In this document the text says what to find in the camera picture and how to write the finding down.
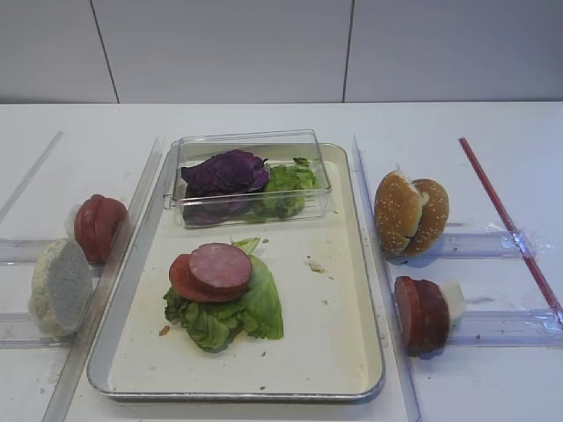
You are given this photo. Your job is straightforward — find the pink meat patty slice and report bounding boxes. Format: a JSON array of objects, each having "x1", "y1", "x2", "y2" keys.
[{"x1": 188, "y1": 243, "x2": 252, "y2": 294}]

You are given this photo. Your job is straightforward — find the green lettuce in box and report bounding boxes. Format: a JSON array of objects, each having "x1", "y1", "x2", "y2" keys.
[{"x1": 252, "y1": 157, "x2": 318, "y2": 222}]

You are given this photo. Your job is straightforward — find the tomato slice on lettuce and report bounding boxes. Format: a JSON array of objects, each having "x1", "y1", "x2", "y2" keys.
[{"x1": 169, "y1": 254, "x2": 248, "y2": 302}]

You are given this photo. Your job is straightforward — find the green lettuce leaf on tray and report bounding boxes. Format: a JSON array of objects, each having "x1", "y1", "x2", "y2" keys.
[{"x1": 163, "y1": 237, "x2": 283, "y2": 353}]

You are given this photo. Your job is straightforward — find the dark red meat slices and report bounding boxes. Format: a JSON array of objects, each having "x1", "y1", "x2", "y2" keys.
[{"x1": 394, "y1": 276, "x2": 450, "y2": 357}]

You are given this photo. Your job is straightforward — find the sliced tomato stack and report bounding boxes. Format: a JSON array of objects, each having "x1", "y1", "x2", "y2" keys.
[{"x1": 74, "y1": 194, "x2": 128, "y2": 264}]

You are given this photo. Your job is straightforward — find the white cheese piece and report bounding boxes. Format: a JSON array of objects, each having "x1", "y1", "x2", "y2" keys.
[{"x1": 441, "y1": 281, "x2": 466, "y2": 329}]

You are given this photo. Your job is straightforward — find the white bread slices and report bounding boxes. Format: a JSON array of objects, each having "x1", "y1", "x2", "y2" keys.
[{"x1": 28, "y1": 238, "x2": 93, "y2": 338}]

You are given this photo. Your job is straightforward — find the clear plastic box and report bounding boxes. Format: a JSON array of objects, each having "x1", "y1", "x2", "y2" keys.
[{"x1": 165, "y1": 129, "x2": 332, "y2": 229}]

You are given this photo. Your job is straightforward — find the purple cabbage leaf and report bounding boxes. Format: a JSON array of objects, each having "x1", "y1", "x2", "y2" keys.
[{"x1": 181, "y1": 149, "x2": 269, "y2": 226}]

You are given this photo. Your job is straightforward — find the sesame bun left half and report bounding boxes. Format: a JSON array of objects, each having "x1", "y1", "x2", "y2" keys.
[{"x1": 375, "y1": 171, "x2": 423, "y2": 255}]

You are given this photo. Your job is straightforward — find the sesame bun half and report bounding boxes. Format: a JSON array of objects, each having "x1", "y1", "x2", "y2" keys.
[
  {"x1": 403, "y1": 178, "x2": 450, "y2": 256},
  {"x1": 375, "y1": 171, "x2": 423, "y2": 255}
]

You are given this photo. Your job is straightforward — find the white metal tray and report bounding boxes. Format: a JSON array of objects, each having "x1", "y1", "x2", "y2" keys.
[{"x1": 86, "y1": 143, "x2": 384, "y2": 402}]

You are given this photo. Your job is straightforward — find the sesame bun right half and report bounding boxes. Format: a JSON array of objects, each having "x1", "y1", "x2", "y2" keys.
[{"x1": 403, "y1": 178, "x2": 450, "y2": 256}]

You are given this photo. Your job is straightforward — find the clear holder upper right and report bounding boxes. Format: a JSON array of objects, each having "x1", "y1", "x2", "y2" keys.
[{"x1": 385, "y1": 231, "x2": 537, "y2": 260}]

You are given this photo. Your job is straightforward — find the clear holder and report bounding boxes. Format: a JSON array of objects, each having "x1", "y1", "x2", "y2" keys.
[
  {"x1": 0, "y1": 236, "x2": 96, "y2": 267},
  {"x1": 385, "y1": 231, "x2": 537, "y2": 260},
  {"x1": 1, "y1": 312, "x2": 82, "y2": 350},
  {"x1": 447, "y1": 309, "x2": 562, "y2": 348}
]

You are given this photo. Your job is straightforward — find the red plastic strip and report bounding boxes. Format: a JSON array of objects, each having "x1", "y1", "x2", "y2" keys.
[{"x1": 458, "y1": 137, "x2": 562, "y2": 324}]

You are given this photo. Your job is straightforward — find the clear far left strip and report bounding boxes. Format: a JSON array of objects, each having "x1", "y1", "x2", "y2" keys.
[{"x1": 0, "y1": 131, "x2": 65, "y2": 222}]

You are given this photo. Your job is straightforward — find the clear holder upper left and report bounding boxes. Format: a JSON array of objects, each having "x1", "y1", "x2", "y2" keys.
[{"x1": 0, "y1": 236, "x2": 96, "y2": 267}]

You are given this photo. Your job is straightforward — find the clear holder lower right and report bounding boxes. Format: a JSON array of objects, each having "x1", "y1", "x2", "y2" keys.
[{"x1": 447, "y1": 309, "x2": 562, "y2": 348}]

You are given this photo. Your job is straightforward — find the clear holder lower left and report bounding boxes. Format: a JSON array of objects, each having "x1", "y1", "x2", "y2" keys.
[{"x1": 1, "y1": 312, "x2": 82, "y2": 350}]

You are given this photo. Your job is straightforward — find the clear rail right of tray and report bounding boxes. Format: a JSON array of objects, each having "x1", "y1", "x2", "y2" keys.
[{"x1": 352, "y1": 135, "x2": 423, "y2": 421}]

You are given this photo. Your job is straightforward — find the clear rail of tray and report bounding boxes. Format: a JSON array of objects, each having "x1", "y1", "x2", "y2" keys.
[
  {"x1": 42, "y1": 138, "x2": 163, "y2": 422},
  {"x1": 352, "y1": 135, "x2": 423, "y2": 421}
]

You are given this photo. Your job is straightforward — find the clear rail left of tray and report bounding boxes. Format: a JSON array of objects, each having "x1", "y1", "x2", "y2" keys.
[{"x1": 42, "y1": 138, "x2": 163, "y2": 422}]

